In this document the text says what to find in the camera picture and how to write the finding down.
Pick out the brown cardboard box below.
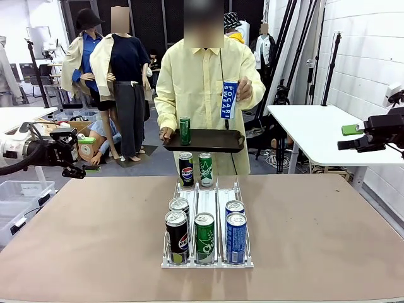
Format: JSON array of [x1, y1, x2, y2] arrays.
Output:
[[68, 121, 92, 136]]

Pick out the white can dispenser rack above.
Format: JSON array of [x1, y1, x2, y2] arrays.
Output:
[[160, 176, 254, 269]]

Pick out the black tripod legs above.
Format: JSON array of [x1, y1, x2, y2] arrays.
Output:
[[255, 0, 319, 117]]

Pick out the clear storage bin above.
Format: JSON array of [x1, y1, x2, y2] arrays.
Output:
[[0, 200, 35, 247], [0, 180, 56, 206]]

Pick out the person's left forearm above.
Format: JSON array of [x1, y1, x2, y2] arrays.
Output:
[[242, 83, 266, 111]]

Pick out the clear floor bins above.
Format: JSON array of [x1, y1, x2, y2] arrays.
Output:
[[55, 109, 98, 124]]

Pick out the mannequin with navy top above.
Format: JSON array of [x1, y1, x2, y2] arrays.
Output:
[[90, 6, 154, 162]]

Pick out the black serving tray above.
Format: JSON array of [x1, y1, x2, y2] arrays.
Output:
[[162, 128, 246, 153]]

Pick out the black tripod stand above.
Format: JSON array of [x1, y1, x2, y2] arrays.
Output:
[[24, 37, 51, 109]]

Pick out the mannequin in grey hoodie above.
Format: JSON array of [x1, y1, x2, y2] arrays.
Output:
[[0, 35, 23, 107]]

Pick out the person's right forearm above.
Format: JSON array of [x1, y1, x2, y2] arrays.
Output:
[[155, 100, 177, 129]]

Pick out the black Pepsi can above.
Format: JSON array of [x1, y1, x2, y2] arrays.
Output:
[[165, 210, 190, 265], [178, 151, 194, 187], [169, 197, 190, 222]]

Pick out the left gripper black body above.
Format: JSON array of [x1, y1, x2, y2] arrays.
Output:
[[46, 128, 80, 168]]

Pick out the mannequin with black hat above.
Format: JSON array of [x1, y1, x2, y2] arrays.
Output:
[[60, 8, 107, 110]]

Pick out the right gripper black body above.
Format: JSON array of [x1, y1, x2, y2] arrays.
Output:
[[362, 113, 404, 148]]

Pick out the person's left hand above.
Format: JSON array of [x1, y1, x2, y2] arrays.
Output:
[[236, 76, 253, 102]]

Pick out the person in yellow shirt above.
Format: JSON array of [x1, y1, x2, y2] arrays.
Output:
[[153, 0, 266, 176]]

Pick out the black light stand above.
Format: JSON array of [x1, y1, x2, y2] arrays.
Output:
[[321, 30, 344, 107]]

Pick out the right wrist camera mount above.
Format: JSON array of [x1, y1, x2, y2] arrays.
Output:
[[382, 82, 404, 108]]

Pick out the black camera tripod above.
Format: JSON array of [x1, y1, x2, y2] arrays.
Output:
[[273, 78, 290, 105]]

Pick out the thin black cord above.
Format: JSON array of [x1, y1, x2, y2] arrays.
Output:
[[219, 47, 231, 132]]

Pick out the seated background person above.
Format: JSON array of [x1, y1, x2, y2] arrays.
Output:
[[148, 49, 162, 95]]

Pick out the mannequin in yellow hoodie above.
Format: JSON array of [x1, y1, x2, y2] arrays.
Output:
[[223, 11, 250, 45]]

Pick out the blue Pocari Sweat can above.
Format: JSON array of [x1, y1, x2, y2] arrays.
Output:
[[220, 80, 240, 120], [225, 212, 248, 264], [225, 199, 246, 218]]

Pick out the white side table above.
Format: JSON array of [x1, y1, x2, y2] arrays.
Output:
[[0, 106, 59, 135], [267, 104, 404, 192]]

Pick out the green Chilsung cider can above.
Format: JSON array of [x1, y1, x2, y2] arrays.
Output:
[[193, 212, 216, 265], [179, 116, 192, 146], [198, 152, 213, 187]]

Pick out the crouching figure in denim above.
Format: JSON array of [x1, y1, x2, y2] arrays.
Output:
[[88, 121, 122, 167]]

